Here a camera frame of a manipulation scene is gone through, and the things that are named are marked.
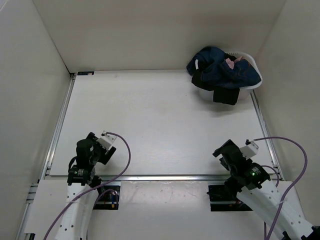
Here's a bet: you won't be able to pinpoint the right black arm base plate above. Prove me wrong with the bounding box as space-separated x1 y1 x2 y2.
207 185 252 212

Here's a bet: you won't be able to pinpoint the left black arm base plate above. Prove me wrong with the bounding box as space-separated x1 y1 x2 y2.
93 185 121 211

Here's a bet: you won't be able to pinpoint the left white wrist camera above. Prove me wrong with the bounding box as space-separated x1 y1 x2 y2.
97 131 117 151

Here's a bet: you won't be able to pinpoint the black garment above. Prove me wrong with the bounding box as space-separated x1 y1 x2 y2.
191 69 240 106

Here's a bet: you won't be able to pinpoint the blue label sticker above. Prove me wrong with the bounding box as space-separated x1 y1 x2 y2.
76 71 95 76

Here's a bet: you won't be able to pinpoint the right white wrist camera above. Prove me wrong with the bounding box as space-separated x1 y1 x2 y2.
240 139 259 160

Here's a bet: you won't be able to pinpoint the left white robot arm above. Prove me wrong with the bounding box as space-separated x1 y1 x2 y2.
54 132 116 240

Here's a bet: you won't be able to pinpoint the pink garment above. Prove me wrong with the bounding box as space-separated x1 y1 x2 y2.
225 56 243 70

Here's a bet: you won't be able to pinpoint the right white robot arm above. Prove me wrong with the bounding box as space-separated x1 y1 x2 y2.
213 139 320 240

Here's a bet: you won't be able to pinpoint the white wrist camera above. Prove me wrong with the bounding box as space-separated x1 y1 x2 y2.
240 139 259 160
97 131 117 151

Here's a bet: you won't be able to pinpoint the white plastic laundry basket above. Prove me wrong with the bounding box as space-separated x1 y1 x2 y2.
198 51 263 101

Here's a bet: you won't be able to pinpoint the dark blue denim trousers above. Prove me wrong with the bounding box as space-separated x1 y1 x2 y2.
186 46 261 89

